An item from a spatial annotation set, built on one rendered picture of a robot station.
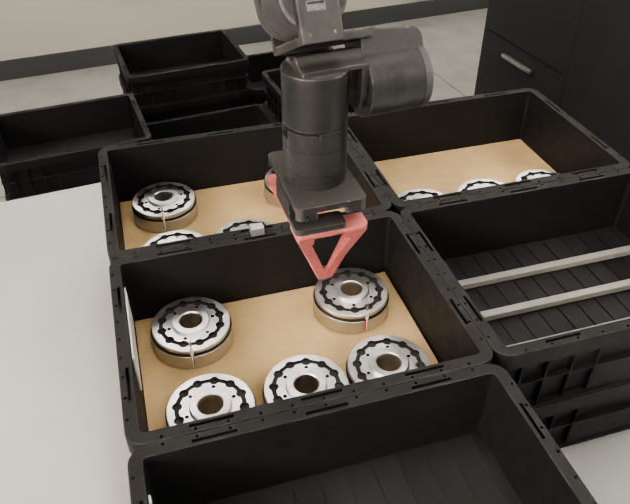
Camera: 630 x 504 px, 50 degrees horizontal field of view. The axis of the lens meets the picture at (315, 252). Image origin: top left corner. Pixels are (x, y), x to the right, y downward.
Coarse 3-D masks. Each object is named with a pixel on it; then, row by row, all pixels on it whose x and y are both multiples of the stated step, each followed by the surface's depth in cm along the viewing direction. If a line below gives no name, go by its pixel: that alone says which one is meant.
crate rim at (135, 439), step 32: (128, 256) 87; (160, 256) 87; (416, 256) 88; (448, 288) 83; (128, 352) 74; (480, 352) 74; (128, 384) 73; (352, 384) 71; (384, 384) 71; (128, 416) 68; (224, 416) 68; (256, 416) 68; (128, 448) 67
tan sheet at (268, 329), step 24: (312, 288) 98; (240, 312) 94; (264, 312) 94; (288, 312) 94; (312, 312) 94; (408, 312) 94; (144, 336) 90; (240, 336) 90; (264, 336) 90; (288, 336) 90; (312, 336) 90; (336, 336) 90; (360, 336) 90; (408, 336) 90; (144, 360) 87; (240, 360) 87; (264, 360) 87; (336, 360) 87; (432, 360) 87; (144, 384) 84; (168, 384) 84
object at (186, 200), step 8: (152, 184) 113; (160, 184) 113; (168, 184) 113; (176, 184) 113; (144, 192) 112; (184, 192) 112; (192, 192) 111; (136, 200) 110; (144, 200) 110; (184, 200) 110; (192, 200) 110; (136, 208) 108; (144, 208) 108; (152, 208) 108; (160, 208) 108; (168, 208) 108; (176, 208) 108; (184, 208) 108; (144, 216) 107; (152, 216) 106; (160, 216) 106; (168, 216) 106; (176, 216) 107
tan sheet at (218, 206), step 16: (208, 192) 117; (224, 192) 117; (240, 192) 117; (256, 192) 117; (128, 208) 113; (208, 208) 113; (224, 208) 113; (240, 208) 113; (256, 208) 113; (272, 208) 113; (128, 224) 110; (192, 224) 110; (208, 224) 110; (224, 224) 110; (128, 240) 106; (144, 240) 106
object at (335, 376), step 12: (288, 360) 82; (300, 360) 82; (312, 360) 83; (324, 360) 82; (276, 372) 81; (288, 372) 81; (324, 372) 81; (336, 372) 81; (264, 384) 80; (276, 384) 80; (336, 384) 80; (264, 396) 79; (276, 396) 78; (288, 396) 78
